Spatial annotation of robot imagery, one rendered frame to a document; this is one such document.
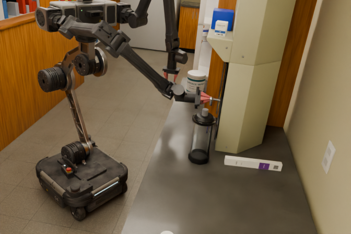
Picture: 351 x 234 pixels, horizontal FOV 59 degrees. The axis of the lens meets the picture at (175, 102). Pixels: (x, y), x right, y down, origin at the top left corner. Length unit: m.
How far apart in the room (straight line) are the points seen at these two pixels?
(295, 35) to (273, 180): 0.78
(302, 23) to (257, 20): 0.46
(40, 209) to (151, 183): 1.47
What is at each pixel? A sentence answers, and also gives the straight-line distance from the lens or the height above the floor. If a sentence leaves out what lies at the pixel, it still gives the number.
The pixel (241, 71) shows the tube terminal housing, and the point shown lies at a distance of 1.44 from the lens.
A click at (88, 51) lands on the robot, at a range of 2.06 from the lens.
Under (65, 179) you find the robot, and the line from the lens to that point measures 2.54.
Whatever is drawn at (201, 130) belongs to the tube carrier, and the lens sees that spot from 1.41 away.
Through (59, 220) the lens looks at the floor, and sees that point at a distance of 2.59.
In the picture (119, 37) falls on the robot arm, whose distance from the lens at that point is 1.44.
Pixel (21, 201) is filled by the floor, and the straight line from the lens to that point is 2.80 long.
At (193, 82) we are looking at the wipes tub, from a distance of 2.18.
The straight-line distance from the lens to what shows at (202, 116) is 1.41.
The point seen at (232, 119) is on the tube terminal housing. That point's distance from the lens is 1.54.
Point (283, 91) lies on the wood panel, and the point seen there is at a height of 1.17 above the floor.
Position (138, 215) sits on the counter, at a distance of 1.24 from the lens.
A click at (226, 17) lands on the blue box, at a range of 1.58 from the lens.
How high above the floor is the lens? 1.82
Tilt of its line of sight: 25 degrees down
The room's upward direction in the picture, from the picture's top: 5 degrees clockwise
